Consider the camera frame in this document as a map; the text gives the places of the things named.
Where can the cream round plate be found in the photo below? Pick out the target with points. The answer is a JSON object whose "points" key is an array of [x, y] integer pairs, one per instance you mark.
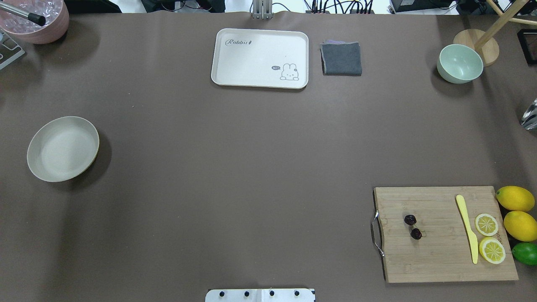
{"points": [[62, 149]]}

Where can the cream rabbit tray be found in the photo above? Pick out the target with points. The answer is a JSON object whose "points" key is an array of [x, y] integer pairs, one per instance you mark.
{"points": [[261, 58]]}

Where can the dark red cherry lower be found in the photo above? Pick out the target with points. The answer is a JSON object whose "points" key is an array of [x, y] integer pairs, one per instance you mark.
{"points": [[416, 234]]}

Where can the grey folded cloth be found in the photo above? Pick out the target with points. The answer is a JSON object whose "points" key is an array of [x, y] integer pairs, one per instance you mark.
{"points": [[341, 58]]}

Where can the bamboo cutting board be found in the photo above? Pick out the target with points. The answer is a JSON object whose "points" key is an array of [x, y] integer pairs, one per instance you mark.
{"points": [[443, 253]]}

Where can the mint green bowl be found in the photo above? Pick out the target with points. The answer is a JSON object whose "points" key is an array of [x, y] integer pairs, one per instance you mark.
{"points": [[459, 64]]}

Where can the yellow plastic knife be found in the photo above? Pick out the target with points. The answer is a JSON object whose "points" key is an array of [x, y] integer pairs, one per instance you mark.
{"points": [[472, 237]]}

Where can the lemon slice upper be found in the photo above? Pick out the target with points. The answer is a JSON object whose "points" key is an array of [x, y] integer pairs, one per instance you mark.
{"points": [[486, 225]]}

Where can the lemon slice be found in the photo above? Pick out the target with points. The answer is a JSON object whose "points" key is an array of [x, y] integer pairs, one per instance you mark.
{"points": [[492, 250], [486, 225]]}

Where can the wooden mug tree stand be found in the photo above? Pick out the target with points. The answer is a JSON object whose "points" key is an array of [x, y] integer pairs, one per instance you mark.
{"points": [[483, 42]]}

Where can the lemon slice lower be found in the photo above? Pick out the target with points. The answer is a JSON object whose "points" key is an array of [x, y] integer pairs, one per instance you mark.
{"points": [[492, 250]]}

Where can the whole yellow lemon far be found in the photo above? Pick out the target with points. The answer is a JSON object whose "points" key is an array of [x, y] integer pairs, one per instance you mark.
{"points": [[515, 198]]}

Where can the whole yellow lemon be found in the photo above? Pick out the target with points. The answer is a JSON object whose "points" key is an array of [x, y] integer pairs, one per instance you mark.
{"points": [[521, 226], [515, 198]]}

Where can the pink bowl with ice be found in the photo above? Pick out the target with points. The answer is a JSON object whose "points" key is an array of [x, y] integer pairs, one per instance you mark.
{"points": [[55, 12]]}

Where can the shiny steel scoop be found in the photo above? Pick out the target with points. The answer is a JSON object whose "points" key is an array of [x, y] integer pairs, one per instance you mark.
{"points": [[529, 117]]}

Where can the whole yellow lemon near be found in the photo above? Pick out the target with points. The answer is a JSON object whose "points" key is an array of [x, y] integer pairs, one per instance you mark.
{"points": [[521, 226]]}

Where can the green lime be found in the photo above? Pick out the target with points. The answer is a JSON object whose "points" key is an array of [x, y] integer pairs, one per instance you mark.
{"points": [[526, 253]]}

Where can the white cup rack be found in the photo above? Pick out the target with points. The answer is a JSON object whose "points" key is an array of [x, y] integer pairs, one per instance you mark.
{"points": [[10, 50]]}

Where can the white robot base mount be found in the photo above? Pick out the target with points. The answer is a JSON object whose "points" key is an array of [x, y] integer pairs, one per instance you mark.
{"points": [[261, 295]]}

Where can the metal scoop black-tipped handle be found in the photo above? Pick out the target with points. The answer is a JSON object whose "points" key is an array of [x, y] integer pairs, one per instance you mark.
{"points": [[30, 16]]}

